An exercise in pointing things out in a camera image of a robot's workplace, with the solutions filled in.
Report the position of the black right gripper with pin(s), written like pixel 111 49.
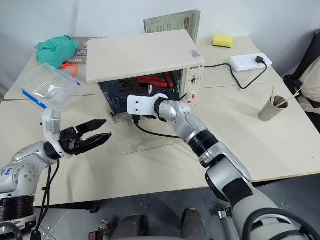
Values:
pixel 136 118

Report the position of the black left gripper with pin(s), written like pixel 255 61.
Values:
pixel 68 141

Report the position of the glass toaster oven door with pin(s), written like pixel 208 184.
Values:
pixel 150 143

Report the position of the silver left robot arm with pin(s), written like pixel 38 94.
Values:
pixel 25 172

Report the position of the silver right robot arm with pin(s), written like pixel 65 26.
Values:
pixel 225 172

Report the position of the dark sausage tray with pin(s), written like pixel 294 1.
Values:
pixel 130 86

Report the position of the red white oven tag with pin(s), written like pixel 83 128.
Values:
pixel 192 97

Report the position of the cream toaster oven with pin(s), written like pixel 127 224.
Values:
pixel 140 55

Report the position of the red sausages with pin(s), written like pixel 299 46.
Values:
pixel 155 80

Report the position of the clear plastic box blue clips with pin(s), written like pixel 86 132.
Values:
pixel 47 85

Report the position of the brown magazine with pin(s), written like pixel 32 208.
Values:
pixel 82 56

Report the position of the green cloth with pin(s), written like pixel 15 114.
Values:
pixel 55 50

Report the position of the dark rounded shape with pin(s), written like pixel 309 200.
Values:
pixel 131 227
pixel 193 223

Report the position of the pale green printed box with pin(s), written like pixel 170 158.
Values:
pixel 172 22

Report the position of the yellow sponge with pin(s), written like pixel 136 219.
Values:
pixel 223 40

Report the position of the white power strip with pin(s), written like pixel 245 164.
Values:
pixel 246 62

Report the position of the metal table clamp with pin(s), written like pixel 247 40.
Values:
pixel 224 213

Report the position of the brown paper cup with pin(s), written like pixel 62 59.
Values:
pixel 271 111

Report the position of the wooden stick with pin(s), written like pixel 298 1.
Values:
pixel 291 98
pixel 273 93

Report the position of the beige cushion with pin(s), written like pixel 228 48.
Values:
pixel 311 85

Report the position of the black chair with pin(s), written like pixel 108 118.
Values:
pixel 307 50

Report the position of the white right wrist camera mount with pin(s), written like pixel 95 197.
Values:
pixel 140 105

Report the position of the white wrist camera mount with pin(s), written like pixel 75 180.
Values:
pixel 140 105
pixel 51 122

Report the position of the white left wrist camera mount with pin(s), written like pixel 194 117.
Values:
pixel 51 122

